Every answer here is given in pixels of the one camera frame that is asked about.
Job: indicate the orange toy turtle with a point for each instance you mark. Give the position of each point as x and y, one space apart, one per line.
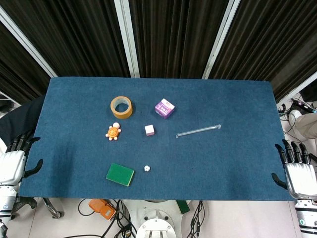
113 132

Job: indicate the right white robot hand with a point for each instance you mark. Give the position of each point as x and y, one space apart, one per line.
300 173

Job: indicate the orange power box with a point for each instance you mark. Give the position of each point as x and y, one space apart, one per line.
102 209

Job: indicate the purple small carton box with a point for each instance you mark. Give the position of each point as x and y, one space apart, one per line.
164 108

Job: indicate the blue table cloth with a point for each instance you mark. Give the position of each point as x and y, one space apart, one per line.
158 138

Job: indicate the clear plastic straw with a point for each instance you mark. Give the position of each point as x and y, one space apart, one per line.
198 131

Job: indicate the dark seat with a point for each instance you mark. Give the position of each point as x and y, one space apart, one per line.
17 121

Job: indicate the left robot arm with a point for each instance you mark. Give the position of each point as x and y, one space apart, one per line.
7 200

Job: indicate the pink white cube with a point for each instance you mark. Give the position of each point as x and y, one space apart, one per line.
149 130

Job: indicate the green yellow sponge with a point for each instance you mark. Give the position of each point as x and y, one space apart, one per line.
120 174

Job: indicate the black office chair base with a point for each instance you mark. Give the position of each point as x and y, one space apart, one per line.
29 204

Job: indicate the small white flower piece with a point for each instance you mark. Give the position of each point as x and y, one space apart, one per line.
147 168

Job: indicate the white partition post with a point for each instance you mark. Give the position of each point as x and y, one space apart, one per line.
297 89
27 47
126 37
218 39

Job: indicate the brown packing tape roll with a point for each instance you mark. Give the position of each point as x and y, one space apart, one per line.
121 107

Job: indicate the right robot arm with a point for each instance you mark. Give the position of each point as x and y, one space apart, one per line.
307 215

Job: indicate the green block under table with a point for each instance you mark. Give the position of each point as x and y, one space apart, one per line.
182 207

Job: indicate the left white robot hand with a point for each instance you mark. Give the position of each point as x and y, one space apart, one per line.
11 163

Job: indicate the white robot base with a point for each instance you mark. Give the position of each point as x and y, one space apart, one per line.
156 219

